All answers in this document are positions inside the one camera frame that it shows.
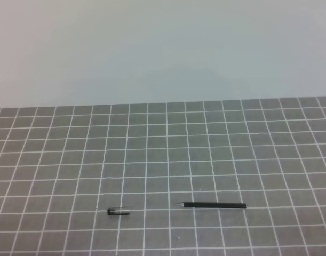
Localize black pen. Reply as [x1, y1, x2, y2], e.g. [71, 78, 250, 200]
[176, 202, 247, 209]

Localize grey grid tablecloth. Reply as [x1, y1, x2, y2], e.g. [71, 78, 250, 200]
[0, 97, 326, 255]

